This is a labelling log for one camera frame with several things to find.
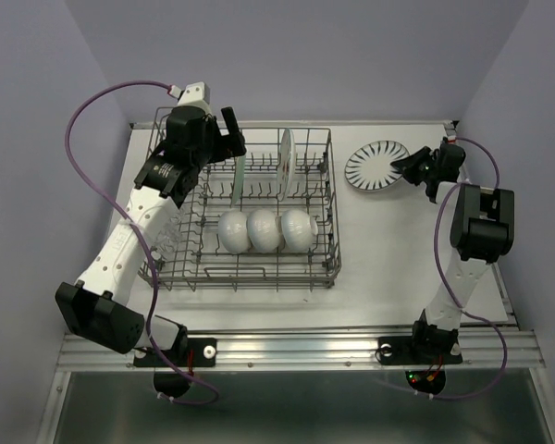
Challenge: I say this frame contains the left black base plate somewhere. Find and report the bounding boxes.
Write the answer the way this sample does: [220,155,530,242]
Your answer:
[133,337,217,369]

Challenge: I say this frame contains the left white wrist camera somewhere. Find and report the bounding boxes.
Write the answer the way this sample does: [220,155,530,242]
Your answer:
[168,81,212,114]

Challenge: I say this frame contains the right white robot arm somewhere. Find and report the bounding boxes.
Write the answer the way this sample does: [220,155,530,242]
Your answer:
[376,139,515,365]

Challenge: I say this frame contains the light green flower plate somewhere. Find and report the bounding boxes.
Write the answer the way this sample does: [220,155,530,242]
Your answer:
[230,155,246,207]

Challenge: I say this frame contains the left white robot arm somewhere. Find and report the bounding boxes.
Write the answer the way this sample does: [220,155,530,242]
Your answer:
[55,105,246,364]

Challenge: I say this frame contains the grey wire dish rack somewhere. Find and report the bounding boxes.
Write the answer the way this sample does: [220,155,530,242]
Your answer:
[139,126,341,291]

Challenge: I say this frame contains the striped black white plate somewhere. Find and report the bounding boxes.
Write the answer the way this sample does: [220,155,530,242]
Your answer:
[344,140,410,192]

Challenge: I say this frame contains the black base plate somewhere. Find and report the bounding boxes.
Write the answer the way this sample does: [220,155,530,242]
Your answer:
[375,336,463,365]
[133,337,217,369]

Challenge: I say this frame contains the white ribbed bowl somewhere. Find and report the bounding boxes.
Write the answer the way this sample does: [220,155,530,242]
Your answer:
[280,209,318,253]
[247,209,282,253]
[218,210,252,254]

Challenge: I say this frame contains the clear glass cup front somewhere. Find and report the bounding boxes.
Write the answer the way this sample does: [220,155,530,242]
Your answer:
[152,216,184,261]

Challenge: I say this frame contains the aluminium mounting rail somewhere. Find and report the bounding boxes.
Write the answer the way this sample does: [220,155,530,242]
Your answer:
[56,327,546,373]

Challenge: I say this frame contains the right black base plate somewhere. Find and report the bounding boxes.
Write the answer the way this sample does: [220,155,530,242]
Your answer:
[375,336,463,365]

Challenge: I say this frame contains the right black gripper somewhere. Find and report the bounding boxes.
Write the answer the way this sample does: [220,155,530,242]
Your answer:
[388,143,437,183]

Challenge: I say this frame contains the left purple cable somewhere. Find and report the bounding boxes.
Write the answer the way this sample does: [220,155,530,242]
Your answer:
[64,80,221,408]

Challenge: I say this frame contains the watermelon pattern plate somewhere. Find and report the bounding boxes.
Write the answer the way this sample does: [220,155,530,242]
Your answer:
[277,128,296,201]

